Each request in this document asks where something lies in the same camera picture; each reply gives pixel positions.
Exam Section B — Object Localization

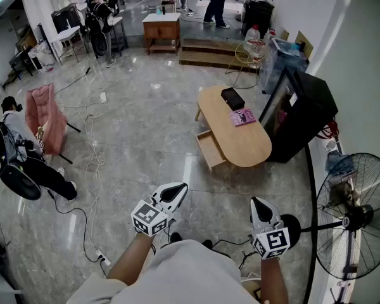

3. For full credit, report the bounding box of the black box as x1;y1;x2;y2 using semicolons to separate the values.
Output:
220;87;246;111

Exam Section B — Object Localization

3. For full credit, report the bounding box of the wooden cabinet white top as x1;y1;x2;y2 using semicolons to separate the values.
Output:
142;12;182;56

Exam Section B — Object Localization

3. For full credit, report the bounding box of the white floor cable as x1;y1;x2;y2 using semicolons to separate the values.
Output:
55;87;112;256

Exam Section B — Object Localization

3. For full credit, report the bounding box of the black storage cabinet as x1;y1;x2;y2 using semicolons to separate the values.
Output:
51;3;84;34

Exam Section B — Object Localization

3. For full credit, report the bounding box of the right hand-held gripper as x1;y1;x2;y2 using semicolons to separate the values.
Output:
250;196;291;261

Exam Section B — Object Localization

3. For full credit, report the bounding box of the white table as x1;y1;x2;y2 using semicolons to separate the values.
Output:
50;25;84;67

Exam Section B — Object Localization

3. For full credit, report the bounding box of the black floor cable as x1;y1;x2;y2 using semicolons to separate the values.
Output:
47;188;108;264

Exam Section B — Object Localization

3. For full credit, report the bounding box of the black glass-door cabinet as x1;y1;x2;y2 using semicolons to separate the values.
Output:
258;67;339;164

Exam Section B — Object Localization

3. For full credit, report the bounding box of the clear water jug red cap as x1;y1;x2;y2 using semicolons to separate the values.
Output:
244;23;262;43

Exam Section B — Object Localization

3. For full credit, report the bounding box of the blue cloth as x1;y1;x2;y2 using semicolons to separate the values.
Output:
324;149;350;174

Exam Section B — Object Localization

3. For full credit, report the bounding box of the grey table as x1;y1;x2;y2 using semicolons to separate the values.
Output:
107;16;130;57

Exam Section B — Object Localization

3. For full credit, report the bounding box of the yellow wire side table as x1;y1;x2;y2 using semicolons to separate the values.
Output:
225;39;270;90

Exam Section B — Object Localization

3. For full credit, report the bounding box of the person's right forearm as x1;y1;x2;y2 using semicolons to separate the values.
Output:
259;257;289;304

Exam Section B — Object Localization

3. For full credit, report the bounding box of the black standing fan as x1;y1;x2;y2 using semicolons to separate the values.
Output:
280;152;380;281

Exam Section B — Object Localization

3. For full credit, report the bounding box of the pink book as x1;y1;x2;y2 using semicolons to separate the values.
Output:
229;107;257;127

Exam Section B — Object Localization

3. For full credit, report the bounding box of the plastic-wrapped box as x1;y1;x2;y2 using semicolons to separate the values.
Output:
261;37;310;95

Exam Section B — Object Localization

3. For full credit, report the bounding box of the shallow wooden tray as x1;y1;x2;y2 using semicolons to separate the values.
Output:
195;129;228;173

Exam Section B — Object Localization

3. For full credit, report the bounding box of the clear bottle red label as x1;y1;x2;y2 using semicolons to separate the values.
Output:
243;38;269;60

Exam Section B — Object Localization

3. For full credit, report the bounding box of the wooden coffee table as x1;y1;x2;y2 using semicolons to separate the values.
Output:
194;85;272;170

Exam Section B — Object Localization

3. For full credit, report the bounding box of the wooden step platform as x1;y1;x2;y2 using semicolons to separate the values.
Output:
179;36;261;75

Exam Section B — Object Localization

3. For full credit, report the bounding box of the pink chair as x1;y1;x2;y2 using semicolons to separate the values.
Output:
25;83;82;165

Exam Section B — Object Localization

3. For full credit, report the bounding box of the black bin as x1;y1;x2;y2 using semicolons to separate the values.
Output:
241;0;276;40

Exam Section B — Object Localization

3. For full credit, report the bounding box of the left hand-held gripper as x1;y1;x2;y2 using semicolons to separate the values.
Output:
130;182;189;238

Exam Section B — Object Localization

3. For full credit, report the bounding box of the large cardboard sheet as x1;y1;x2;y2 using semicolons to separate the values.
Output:
296;30;315;60

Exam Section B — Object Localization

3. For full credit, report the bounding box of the red hose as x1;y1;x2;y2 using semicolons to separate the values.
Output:
316;120;340;141

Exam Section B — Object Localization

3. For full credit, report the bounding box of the person's left forearm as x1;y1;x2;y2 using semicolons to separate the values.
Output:
106;232;155;287

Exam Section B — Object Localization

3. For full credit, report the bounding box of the person's white shirt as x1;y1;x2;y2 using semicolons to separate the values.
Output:
66;239;262;304

